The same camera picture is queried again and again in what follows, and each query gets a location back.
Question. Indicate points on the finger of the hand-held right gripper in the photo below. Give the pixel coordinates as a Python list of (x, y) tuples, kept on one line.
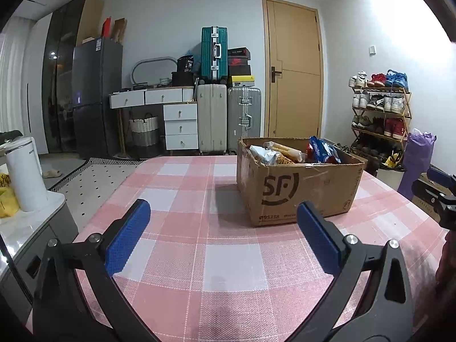
[(441, 178), (427, 190)]

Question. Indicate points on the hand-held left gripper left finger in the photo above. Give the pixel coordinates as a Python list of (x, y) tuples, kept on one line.
[(128, 238)]

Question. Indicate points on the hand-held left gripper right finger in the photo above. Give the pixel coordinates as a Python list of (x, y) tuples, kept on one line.
[(319, 238)]

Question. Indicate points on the brown cardboard box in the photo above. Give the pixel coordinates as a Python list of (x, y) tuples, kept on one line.
[(302, 192)]

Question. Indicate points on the blue snack packet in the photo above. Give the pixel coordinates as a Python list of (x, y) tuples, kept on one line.
[(326, 149)]

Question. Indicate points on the white noodle-print snack bag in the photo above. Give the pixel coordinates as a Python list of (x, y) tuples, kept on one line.
[(263, 155)]

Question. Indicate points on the person's right hand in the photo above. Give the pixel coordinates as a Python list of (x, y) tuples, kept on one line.
[(449, 270)]

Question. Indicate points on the cardboard box on floor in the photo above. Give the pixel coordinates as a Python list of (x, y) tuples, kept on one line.
[(425, 206)]

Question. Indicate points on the purple bag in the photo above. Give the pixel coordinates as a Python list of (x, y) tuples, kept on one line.
[(416, 164)]

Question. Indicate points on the white trash bin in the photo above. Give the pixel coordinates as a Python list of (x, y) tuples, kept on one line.
[(388, 178)]

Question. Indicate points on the white dotted rug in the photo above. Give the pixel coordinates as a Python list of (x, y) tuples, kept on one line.
[(92, 185)]

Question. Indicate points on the shoe rack with shoes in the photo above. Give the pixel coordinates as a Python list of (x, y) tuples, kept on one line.
[(392, 128)]

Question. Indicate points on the pink checkered tablecloth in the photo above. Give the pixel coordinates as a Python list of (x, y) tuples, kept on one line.
[(213, 256)]

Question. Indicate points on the pair of black shoes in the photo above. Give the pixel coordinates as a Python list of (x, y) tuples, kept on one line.
[(347, 149)]

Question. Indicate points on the white side cabinet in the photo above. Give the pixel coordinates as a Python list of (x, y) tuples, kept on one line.
[(35, 242)]

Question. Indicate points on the beige slipper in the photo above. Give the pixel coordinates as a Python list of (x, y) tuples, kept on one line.
[(52, 174)]

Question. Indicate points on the woven laundry basket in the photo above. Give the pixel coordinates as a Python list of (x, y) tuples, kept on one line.
[(143, 135)]

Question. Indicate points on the white cylindrical kettle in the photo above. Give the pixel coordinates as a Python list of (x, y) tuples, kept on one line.
[(26, 178)]

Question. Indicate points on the white dresser with drawers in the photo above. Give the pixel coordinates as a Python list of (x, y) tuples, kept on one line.
[(180, 128)]

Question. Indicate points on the yellow plastic bag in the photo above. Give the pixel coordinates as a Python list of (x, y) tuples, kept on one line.
[(8, 201)]

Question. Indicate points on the silver suitcase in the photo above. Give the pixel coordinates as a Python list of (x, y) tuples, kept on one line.
[(244, 114)]

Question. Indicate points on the grey refrigerator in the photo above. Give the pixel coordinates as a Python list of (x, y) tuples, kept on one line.
[(96, 96)]

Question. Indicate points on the cream suitcase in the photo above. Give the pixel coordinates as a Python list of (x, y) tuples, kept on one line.
[(212, 117)]

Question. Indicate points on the black storage box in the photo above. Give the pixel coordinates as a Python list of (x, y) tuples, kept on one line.
[(183, 79)]

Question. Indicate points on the wooden door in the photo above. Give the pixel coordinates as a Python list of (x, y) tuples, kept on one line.
[(292, 67)]

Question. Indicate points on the tall dark glass cabinet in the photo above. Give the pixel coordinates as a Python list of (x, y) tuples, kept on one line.
[(60, 78)]

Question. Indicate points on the yellow shoe box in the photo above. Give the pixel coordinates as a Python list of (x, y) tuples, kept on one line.
[(242, 81)]

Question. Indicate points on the black paper bag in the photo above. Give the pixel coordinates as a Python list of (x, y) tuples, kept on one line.
[(185, 63)]

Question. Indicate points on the dark shoe box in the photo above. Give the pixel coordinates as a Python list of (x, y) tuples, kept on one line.
[(238, 70)]

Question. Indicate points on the red shoe box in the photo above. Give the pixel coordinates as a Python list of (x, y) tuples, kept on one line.
[(238, 61)]

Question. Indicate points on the black shoe box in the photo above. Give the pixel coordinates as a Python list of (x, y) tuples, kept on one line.
[(238, 52)]

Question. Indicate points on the teal suitcase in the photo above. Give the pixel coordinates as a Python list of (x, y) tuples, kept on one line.
[(213, 53)]

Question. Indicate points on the tan paper bag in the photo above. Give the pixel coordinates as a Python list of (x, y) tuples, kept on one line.
[(120, 31)]

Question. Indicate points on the red gift bag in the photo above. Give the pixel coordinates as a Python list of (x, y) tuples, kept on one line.
[(107, 27)]

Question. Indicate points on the flat cardboard sheet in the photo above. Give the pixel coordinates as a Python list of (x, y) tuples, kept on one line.
[(91, 17)]

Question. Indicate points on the oval metal mirror frame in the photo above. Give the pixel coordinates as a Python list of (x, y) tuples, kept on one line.
[(137, 66)]

